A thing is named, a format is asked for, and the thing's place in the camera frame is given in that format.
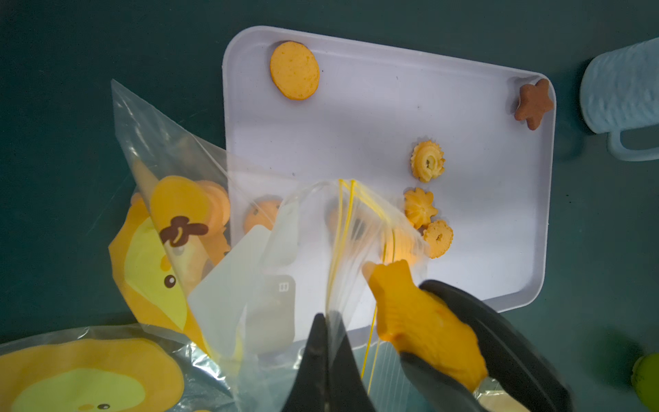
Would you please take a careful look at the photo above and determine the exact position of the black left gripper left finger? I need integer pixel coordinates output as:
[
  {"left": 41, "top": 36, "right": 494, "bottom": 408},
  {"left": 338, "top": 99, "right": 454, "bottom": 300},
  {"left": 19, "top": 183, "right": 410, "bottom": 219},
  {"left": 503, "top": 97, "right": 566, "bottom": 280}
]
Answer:
[{"left": 282, "top": 313, "right": 375, "bottom": 412}]

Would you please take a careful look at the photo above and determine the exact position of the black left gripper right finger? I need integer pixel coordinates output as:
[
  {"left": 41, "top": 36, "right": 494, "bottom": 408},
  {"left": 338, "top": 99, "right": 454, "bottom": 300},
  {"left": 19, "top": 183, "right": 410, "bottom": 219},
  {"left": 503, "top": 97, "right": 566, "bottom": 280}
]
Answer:
[{"left": 400, "top": 280, "right": 573, "bottom": 411}]

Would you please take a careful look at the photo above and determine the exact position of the yellow fish cookie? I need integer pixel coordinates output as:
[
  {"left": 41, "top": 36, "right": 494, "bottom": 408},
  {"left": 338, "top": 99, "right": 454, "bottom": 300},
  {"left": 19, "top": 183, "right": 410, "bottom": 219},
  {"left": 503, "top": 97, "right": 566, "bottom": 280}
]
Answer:
[{"left": 362, "top": 260, "right": 488, "bottom": 392}]

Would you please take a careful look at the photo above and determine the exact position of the clear resealable bag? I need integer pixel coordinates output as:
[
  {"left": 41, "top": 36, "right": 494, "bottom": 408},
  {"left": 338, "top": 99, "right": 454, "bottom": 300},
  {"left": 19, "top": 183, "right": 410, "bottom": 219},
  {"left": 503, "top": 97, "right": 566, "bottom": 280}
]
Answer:
[{"left": 111, "top": 82, "right": 428, "bottom": 411}]

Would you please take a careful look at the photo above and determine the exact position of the resealable bag centre table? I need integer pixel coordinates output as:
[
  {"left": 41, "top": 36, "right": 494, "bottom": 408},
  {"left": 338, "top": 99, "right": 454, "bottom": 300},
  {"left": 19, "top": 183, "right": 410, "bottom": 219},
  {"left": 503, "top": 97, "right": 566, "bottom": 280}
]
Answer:
[{"left": 475, "top": 390, "right": 530, "bottom": 412}]

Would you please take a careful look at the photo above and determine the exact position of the resealable bag with duck print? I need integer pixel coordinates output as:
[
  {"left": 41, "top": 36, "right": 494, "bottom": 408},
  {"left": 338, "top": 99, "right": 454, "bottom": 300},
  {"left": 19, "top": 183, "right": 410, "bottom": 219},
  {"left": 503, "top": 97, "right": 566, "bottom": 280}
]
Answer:
[{"left": 1, "top": 324, "right": 236, "bottom": 411}]

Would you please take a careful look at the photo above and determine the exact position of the green bowl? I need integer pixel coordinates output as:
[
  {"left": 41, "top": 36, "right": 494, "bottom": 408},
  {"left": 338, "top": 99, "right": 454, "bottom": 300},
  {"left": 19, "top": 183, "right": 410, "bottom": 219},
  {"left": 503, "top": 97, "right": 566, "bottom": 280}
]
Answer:
[{"left": 631, "top": 353, "right": 659, "bottom": 412}]

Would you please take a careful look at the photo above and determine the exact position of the round scalloped cookie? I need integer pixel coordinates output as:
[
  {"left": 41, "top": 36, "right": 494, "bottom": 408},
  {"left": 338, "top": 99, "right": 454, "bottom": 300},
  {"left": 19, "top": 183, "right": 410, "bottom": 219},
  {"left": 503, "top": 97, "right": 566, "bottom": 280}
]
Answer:
[{"left": 423, "top": 221, "right": 454, "bottom": 259}]

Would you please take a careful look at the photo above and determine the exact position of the ridged orange cookie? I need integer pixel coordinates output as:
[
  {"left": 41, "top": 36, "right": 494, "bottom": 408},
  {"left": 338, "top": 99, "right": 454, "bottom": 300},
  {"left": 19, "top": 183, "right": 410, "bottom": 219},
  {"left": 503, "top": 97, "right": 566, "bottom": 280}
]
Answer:
[{"left": 404, "top": 187, "right": 439, "bottom": 229}]

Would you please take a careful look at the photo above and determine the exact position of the swirl butter cookie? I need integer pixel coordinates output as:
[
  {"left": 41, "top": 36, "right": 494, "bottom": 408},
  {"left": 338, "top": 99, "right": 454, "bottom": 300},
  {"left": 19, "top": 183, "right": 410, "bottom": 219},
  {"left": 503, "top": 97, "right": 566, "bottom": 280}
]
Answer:
[{"left": 410, "top": 140, "right": 446, "bottom": 183}]

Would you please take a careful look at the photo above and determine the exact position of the lilac plastic tray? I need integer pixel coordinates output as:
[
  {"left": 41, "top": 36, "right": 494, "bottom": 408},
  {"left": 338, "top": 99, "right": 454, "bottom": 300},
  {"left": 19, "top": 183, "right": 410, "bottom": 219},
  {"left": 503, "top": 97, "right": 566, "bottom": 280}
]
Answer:
[{"left": 222, "top": 25, "right": 557, "bottom": 346}]

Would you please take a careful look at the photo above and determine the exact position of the brown star cookie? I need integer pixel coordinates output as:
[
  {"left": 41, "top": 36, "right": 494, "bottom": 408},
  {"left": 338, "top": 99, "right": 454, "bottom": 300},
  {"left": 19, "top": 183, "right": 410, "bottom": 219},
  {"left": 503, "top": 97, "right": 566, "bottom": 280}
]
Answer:
[{"left": 514, "top": 78, "right": 554, "bottom": 130}]

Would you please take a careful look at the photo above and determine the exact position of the light blue ceramic mug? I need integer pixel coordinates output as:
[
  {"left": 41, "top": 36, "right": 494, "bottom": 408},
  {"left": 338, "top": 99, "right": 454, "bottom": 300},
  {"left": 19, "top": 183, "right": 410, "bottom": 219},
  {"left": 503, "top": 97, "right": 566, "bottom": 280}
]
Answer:
[{"left": 579, "top": 38, "right": 658, "bottom": 162}]

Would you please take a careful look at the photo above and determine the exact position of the round orange cookie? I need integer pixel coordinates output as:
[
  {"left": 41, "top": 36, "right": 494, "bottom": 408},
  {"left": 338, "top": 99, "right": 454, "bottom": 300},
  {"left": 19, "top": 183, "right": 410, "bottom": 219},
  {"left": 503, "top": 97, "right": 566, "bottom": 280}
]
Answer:
[{"left": 269, "top": 41, "right": 320, "bottom": 101}]

